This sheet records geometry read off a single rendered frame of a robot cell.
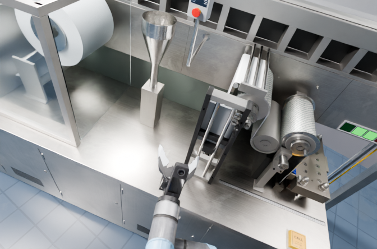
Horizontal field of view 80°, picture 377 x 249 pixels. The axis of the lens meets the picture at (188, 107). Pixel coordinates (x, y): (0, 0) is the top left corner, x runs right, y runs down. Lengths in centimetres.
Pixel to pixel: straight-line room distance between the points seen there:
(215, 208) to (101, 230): 110
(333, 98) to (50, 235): 202
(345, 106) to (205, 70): 73
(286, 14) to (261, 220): 93
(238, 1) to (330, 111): 73
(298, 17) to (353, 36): 24
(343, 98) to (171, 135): 90
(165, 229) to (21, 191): 173
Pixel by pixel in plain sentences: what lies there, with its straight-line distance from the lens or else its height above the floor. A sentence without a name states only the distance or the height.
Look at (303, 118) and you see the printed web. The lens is 109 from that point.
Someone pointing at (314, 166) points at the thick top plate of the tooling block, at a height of 103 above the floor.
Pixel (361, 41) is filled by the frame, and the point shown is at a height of 160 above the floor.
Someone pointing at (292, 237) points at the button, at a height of 92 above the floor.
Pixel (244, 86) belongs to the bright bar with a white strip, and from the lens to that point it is 85.
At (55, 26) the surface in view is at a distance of 90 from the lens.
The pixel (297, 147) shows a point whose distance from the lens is 105.
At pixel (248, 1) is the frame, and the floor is 162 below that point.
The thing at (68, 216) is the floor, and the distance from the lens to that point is 210.
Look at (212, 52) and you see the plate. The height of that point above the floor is 133.
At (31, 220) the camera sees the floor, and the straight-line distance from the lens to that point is 217.
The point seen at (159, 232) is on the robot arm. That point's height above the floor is 125.
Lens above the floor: 192
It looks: 44 degrees down
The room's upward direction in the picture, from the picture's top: 15 degrees clockwise
